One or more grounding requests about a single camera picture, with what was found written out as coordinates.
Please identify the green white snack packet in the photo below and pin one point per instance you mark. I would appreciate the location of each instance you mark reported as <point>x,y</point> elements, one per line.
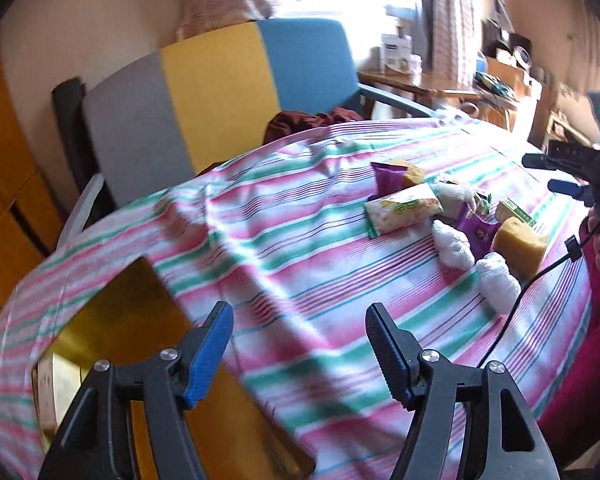
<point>405,207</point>

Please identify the pink green striped sheet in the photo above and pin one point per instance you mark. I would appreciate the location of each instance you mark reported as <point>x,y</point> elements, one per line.
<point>280,240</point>

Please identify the wooden wardrobe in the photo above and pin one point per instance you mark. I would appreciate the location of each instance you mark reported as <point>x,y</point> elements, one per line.
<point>5,160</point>

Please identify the dark red cloth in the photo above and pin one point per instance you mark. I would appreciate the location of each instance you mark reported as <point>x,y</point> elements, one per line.
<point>300,125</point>

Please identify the grey yellow blue chair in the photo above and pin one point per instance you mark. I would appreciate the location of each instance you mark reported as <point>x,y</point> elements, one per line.
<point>210,90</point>

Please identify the white carton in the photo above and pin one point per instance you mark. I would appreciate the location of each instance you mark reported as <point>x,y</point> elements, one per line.
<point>396,52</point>

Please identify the gold cardboard box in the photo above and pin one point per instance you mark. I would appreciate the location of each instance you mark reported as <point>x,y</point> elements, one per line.
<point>120,310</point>

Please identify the purple snack packet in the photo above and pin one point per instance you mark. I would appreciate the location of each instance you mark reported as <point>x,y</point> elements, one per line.
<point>475,232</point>
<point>386,178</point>

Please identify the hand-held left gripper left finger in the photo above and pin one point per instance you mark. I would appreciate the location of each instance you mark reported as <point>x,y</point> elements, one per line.
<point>207,355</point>

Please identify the large yellow sponge block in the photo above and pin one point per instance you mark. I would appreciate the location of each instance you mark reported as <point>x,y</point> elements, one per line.
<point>520,247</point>

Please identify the small white jar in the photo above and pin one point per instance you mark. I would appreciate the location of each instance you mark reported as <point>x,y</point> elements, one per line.
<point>416,65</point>

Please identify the wooden side table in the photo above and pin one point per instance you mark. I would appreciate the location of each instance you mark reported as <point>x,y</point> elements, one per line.
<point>420,85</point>

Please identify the small yellow sponge block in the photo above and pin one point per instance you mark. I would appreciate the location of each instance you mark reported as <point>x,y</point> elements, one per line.
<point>413,172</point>

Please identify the person's red clothing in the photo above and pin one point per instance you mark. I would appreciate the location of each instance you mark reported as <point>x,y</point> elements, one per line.
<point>580,390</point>

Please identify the small green box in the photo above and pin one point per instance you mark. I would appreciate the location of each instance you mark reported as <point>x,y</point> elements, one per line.
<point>517,212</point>

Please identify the white plastic bag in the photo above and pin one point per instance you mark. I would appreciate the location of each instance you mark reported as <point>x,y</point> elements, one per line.
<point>452,247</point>
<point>500,282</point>

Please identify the checked curtain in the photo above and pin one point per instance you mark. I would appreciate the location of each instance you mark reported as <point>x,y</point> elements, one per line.
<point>450,20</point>

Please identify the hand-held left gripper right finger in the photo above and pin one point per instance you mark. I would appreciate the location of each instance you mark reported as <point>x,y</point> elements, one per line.
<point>390,355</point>

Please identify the cluttered wooden shelf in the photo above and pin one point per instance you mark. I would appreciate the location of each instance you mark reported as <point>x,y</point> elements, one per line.
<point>510,70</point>

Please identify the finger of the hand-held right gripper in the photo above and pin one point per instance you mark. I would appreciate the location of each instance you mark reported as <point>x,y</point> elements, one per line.
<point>565,188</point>
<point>535,161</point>

